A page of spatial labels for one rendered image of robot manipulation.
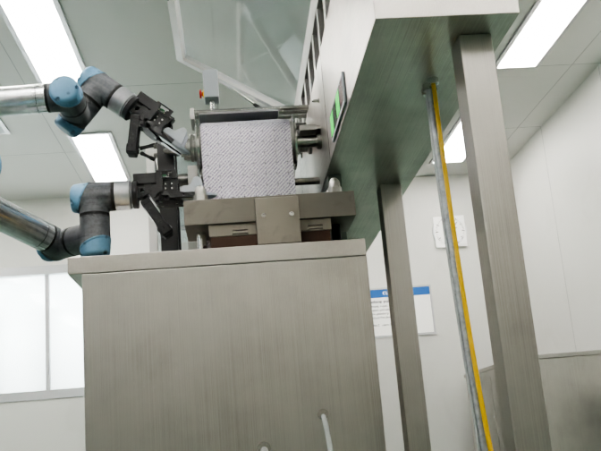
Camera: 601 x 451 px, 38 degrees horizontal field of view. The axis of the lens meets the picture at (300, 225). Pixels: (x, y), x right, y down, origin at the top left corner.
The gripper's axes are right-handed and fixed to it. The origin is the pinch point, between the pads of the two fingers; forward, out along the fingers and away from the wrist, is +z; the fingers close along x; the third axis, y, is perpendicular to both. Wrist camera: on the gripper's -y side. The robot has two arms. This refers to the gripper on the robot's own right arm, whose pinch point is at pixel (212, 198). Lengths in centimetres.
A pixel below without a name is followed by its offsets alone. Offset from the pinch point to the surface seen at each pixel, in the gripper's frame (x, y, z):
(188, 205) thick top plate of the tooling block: -19.9, -7.2, -5.4
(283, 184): -0.3, 2.3, 18.4
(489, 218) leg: -77, -29, 47
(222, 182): -0.2, 3.8, 2.8
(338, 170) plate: -1.5, 5.0, 32.9
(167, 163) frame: 33.1, 21.2, -12.9
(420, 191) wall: 556, 155, 186
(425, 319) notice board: 555, 36, 176
